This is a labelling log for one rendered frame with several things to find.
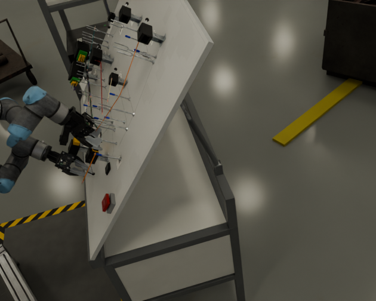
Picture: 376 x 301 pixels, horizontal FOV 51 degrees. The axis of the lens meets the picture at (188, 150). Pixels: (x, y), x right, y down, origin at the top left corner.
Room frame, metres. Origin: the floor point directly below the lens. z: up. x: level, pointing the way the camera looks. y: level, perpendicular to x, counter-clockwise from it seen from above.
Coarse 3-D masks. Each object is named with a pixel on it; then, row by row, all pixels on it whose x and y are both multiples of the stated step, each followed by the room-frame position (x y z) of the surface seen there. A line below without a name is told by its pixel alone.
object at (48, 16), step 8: (40, 0) 2.14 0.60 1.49; (48, 0) 2.21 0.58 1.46; (56, 0) 2.18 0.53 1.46; (64, 0) 2.19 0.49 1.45; (80, 0) 2.17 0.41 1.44; (88, 0) 2.17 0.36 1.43; (96, 0) 2.17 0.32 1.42; (48, 8) 2.15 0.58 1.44; (56, 8) 2.15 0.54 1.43; (64, 8) 2.15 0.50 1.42; (48, 16) 2.14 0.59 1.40; (64, 16) 2.69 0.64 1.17; (48, 24) 2.14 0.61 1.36; (64, 24) 2.69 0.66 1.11; (56, 32) 2.14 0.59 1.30; (56, 40) 2.14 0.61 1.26; (64, 48) 2.16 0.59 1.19; (64, 56) 2.14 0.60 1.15; (64, 64) 2.14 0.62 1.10; (88, 64) 2.19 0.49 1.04; (80, 88) 2.14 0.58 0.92; (80, 96) 2.14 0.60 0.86
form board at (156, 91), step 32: (128, 0) 1.94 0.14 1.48; (160, 0) 1.50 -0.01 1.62; (128, 32) 1.72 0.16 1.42; (160, 32) 1.35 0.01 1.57; (192, 32) 1.10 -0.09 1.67; (128, 64) 1.52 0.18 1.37; (160, 64) 1.21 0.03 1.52; (192, 64) 0.99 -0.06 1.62; (128, 96) 1.35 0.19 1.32; (160, 96) 1.08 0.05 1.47; (128, 128) 1.19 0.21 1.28; (160, 128) 0.97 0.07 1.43; (128, 160) 1.06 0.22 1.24; (96, 192) 1.18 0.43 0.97; (128, 192) 0.94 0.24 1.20; (96, 224) 1.03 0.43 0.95; (96, 256) 0.92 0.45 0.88
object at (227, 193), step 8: (192, 104) 1.64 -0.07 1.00; (192, 112) 1.57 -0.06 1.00; (200, 120) 1.50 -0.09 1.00; (200, 128) 1.44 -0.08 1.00; (208, 144) 1.32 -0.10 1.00; (208, 160) 1.23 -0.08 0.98; (216, 168) 1.12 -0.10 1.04; (216, 176) 1.11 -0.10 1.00; (224, 176) 1.10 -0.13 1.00; (224, 184) 1.06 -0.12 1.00; (224, 192) 1.02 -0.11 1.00; (232, 192) 1.01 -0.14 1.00; (224, 200) 0.99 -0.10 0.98; (232, 200) 0.98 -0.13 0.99; (232, 208) 0.98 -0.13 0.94; (232, 216) 0.98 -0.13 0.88; (232, 224) 0.98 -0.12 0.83
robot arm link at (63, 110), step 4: (60, 104) 1.23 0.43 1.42; (60, 108) 1.22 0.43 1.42; (64, 108) 1.23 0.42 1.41; (68, 108) 1.24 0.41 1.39; (56, 112) 1.26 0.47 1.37; (60, 112) 1.21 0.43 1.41; (64, 112) 1.21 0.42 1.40; (68, 112) 1.23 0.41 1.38; (52, 116) 1.20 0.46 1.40; (56, 116) 1.20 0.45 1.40; (60, 116) 1.20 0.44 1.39; (64, 116) 1.21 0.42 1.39; (52, 120) 1.21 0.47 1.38; (56, 120) 1.20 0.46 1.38; (60, 120) 1.20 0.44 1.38
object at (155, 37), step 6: (144, 24) 1.29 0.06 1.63; (138, 30) 1.29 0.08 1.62; (144, 30) 1.26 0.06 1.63; (150, 30) 1.27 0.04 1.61; (138, 36) 1.26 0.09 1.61; (144, 36) 1.28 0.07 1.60; (150, 36) 1.25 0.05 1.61; (156, 36) 1.28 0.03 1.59; (162, 36) 1.29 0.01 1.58; (144, 42) 1.26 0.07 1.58; (162, 42) 1.27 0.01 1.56
